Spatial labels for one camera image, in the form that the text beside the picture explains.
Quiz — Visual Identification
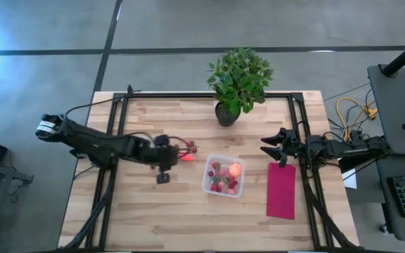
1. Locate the grey stand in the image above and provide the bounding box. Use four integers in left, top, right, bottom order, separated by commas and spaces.
0, 157, 34, 253

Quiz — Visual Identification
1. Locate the black left camera cable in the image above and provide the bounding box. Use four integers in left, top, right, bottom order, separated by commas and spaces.
127, 130, 191, 143

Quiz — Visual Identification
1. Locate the grey desk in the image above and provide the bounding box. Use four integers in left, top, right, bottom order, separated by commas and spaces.
366, 64, 405, 244

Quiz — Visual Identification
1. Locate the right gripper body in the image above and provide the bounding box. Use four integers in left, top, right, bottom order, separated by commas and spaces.
282, 129, 309, 163

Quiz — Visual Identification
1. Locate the clear plastic tupperware container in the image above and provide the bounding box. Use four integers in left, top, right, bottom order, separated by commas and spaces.
201, 153, 246, 199

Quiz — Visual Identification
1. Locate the yellow cable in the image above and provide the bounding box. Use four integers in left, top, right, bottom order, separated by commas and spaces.
335, 96, 379, 142

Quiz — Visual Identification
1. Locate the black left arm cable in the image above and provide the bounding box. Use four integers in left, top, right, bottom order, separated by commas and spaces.
64, 84, 143, 119

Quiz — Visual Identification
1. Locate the black pole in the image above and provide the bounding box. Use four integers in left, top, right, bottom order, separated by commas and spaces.
380, 32, 405, 78

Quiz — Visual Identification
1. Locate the green plant in black pot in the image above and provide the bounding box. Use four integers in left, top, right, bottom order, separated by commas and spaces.
206, 46, 275, 128

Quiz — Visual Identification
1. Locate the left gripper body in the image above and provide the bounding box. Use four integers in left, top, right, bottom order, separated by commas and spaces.
152, 134, 182, 174

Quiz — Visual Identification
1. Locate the red cloth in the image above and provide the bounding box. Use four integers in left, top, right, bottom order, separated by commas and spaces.
266, 162, 297, 221

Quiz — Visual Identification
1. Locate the white paper sheet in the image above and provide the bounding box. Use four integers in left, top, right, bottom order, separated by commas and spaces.
342, 167, 359, 190

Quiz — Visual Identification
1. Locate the peach toy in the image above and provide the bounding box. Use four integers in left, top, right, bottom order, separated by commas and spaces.
229, 162, 243, 178

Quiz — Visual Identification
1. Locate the black aluminium rig frame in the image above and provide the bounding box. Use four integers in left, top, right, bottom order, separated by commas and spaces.
56, 90, 361, 253

